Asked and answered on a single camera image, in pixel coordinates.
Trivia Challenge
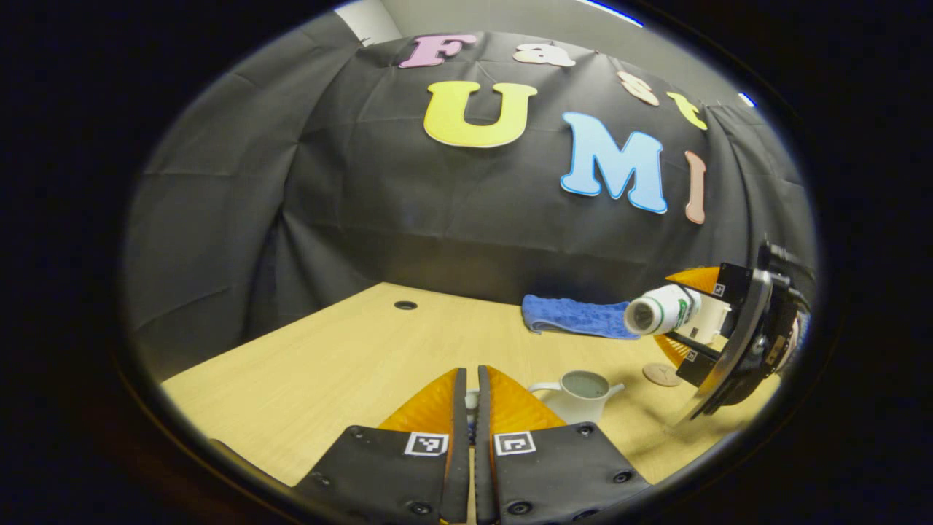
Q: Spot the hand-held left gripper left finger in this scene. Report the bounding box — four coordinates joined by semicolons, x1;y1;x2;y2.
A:
292;367;471;524

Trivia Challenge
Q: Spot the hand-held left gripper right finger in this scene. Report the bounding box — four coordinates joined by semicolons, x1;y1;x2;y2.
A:
475;365;651;524

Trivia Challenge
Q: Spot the round wooden coaster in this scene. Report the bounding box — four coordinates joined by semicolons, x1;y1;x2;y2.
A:
642;362;683;388

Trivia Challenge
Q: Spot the white water bottle green label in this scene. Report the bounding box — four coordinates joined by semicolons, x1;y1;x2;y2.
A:
624;284;732;346

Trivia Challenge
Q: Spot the white teacup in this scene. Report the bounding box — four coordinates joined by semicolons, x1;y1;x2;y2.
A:
528;370;626;426

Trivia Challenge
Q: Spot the blue towel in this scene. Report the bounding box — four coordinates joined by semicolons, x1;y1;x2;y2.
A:
521;294;642;341

